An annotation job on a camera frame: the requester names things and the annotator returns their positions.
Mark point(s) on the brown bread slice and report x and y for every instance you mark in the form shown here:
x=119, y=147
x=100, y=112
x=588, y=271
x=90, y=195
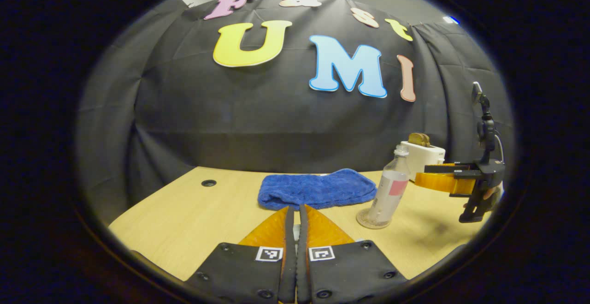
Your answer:
x=418, y=139

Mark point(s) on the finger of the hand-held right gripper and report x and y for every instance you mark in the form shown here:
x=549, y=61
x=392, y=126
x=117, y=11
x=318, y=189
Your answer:
x=438, y=181
x=445, y=169

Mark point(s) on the clear water bottle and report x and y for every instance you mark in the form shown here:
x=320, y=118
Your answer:
x=389, y=193

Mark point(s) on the white toaster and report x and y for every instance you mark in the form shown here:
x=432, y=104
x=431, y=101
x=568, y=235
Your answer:
x=426, y=156

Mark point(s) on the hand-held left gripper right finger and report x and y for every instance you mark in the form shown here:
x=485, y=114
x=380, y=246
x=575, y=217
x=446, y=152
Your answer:
x=302, y=248

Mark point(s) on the round wooden coaster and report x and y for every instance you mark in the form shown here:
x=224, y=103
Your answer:
x=362, y=221

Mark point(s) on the blue towel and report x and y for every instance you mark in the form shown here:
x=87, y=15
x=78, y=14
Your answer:
x=313, y=188

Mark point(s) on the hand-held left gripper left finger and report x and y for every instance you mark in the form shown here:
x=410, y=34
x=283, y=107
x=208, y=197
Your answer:
x=289, y=248

